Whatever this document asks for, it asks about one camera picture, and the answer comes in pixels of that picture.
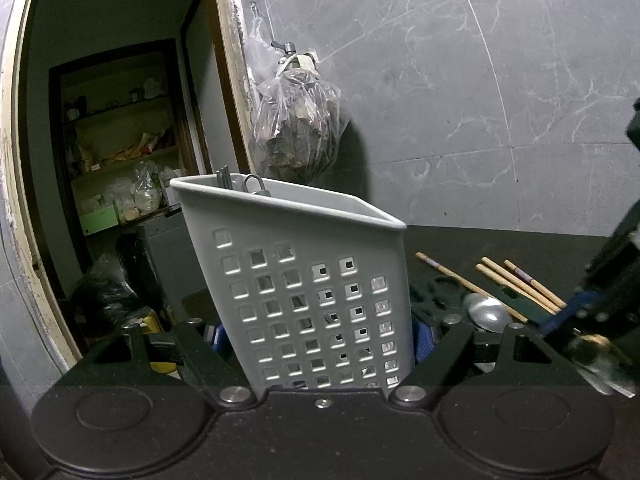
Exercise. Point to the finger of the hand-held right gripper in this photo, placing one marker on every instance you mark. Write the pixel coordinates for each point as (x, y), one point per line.
(570, 312)

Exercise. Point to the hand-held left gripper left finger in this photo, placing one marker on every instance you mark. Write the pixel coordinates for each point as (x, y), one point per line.
(200, 355)

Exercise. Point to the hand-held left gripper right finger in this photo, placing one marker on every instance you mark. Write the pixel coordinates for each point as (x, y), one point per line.
(424, 342)

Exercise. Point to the metal spoon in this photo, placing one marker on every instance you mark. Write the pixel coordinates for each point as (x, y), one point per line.
(487, 312)

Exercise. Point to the white perforated plastic basket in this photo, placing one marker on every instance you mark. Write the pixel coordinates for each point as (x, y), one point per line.
(310, 260)

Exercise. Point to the metal fork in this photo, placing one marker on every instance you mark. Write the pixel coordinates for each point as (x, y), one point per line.
(223, 177)

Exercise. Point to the yellow bin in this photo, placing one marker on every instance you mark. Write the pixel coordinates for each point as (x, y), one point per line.
(150, 320)

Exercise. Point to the grey cabinet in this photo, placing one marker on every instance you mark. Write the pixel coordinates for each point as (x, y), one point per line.
(160, 255)

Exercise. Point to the black trash bag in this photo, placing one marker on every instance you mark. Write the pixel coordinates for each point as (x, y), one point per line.
(107, 285)

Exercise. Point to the green box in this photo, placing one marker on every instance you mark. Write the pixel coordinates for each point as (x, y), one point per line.
(100, 221)

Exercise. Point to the dark wooden cupboard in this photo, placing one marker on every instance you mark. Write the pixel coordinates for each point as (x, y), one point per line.
(115, 135)

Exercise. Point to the hanging plastic bag dried goods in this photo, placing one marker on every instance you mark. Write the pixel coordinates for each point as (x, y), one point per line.
(300, 130)

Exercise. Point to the clear empty plastic bag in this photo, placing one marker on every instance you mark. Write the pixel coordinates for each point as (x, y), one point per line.
(257, 45)

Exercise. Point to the cream door frame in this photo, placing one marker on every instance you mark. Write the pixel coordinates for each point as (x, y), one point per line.
(235, 60)

